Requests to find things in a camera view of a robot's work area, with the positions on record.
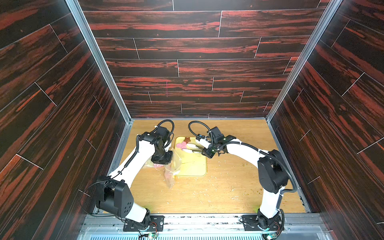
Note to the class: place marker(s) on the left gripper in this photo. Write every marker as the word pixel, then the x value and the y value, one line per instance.
pixel 166 161

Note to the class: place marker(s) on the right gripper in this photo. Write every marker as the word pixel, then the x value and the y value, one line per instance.
pixel 208 151

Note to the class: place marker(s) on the metal tongs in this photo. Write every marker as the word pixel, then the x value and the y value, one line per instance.
pixel 192 148

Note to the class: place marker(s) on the pink round cookie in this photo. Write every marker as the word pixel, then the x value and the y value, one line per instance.
pixel 182 145

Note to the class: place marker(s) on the yellow tray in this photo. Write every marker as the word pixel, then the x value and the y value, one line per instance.
pixel 193 165

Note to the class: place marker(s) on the clear resealable bag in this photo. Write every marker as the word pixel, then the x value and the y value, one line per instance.
pixel 150 164
pixel 172 169

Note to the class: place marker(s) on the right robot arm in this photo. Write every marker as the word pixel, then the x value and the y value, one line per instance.
pixel 274 175

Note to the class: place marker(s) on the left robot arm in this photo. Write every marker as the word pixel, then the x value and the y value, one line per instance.
pixel 113 194

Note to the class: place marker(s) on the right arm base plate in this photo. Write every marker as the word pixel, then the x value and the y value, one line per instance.
pixel 262 223

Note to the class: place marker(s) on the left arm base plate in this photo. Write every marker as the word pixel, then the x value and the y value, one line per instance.
pixel 151 223

